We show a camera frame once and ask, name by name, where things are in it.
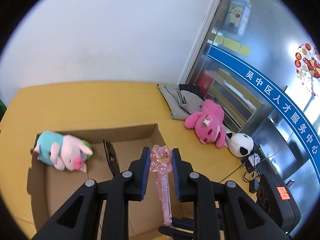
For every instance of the pink pig plush toy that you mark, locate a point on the pink pig plush toy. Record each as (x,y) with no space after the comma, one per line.
(64,152)

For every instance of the black device orange sticker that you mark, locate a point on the black device orange sticker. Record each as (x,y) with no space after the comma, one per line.
(276,200)

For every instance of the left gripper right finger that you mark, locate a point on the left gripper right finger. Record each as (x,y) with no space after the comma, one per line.
(220,208)

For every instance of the pink plastic wand pen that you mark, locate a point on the pink plastic wand pen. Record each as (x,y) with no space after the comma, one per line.
(161,164)

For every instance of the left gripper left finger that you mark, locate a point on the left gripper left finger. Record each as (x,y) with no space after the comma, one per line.
(100,207)

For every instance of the panda plush toy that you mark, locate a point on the panda plush toy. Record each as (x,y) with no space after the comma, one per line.
(239,144)

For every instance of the magenta bear plush toy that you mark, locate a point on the magenta bear plush toy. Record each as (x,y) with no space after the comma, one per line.
(208,124)

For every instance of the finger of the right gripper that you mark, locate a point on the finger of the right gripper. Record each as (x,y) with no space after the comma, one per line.
(183,223)
(175,234)

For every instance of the grey folded cloth bag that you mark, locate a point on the grey folded cloth bag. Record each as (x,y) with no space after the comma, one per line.
(183,99)

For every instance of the black sunglasses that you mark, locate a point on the black sunglasses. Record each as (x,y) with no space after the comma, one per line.
(111,158)

